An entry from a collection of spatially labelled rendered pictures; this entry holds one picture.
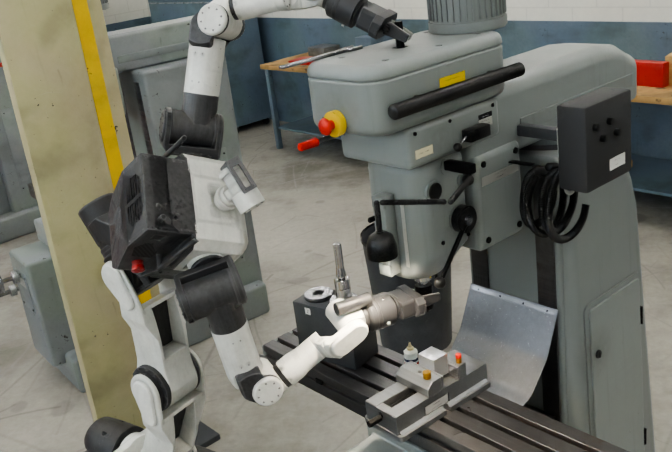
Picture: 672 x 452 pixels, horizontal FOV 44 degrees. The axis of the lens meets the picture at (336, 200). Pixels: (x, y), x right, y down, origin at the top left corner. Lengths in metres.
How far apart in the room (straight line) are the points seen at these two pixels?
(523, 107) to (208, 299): 0.95
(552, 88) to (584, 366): 0.82
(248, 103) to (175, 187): 7.52
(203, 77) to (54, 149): 1.41
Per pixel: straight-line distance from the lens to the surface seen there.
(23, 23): 3.35
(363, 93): 1.81
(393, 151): 1.92
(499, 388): 2.49
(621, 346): 2.70
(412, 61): 1.86
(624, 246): 2.61
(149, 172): 1.96
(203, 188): 2.02
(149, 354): 2.39
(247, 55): 9.43
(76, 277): 3.56
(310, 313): 2.53
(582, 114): 1.98
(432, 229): 2.03
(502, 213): 2.19
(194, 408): 2.53
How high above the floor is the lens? 2.21
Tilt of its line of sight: 19 degrees down
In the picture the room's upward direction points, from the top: 7 degrees counter-clockwise
